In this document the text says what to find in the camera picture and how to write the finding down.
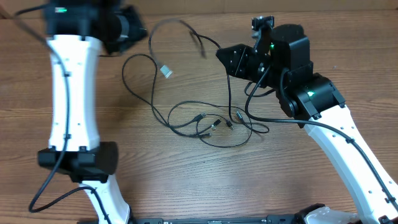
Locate black multi-head charging cable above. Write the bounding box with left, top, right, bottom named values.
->
left=121, top=53, right=253, bottom=149

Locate black USB cable silver plug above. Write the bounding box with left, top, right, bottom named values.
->
left=148, top=18, right=269, bottom=134

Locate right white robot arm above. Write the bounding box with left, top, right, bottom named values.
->
left=216, top=24, right=397, bottom=223

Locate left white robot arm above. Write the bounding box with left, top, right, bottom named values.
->
left=38, top=1, right=147, bottom=223

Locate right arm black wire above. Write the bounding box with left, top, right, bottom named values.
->
left=244, top=65, right=398, bottom=212

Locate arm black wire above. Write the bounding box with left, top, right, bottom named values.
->
left=12, top=2, right=111, bottom=224
left=244, top=65, right=398, bottom=212

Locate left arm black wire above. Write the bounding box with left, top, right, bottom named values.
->
left=12, top=2, right=111, bottom=224

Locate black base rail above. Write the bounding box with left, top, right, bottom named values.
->
left=77, top=205, right=354, bottom=224

